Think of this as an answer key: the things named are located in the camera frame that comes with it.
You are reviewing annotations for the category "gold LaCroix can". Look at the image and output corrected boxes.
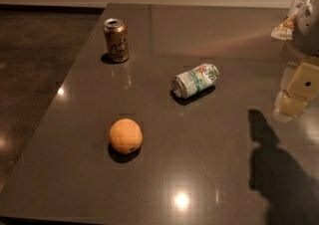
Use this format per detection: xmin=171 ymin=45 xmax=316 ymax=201
xmin=104 ymin=18 xmax=129 ymax=63

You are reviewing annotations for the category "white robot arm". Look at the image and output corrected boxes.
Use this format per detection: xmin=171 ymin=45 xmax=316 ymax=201
xmin=271 ymin=0 xmax=319 ymax=121

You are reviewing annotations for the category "green white 7up can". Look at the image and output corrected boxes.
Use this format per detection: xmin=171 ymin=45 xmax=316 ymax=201
xmin=171 ymin=64 xmax=219 ymax=99

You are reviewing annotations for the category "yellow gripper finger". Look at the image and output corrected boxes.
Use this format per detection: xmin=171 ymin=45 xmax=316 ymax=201
xmin=278 ymin=57 xmax=319 ymax=116
xmin=271 ymin=15 xmax=295 ymax=41

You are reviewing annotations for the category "orange fruit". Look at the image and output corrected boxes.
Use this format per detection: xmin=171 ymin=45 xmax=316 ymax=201
xmin=110 ymin=118 xmax=143 ymax=154

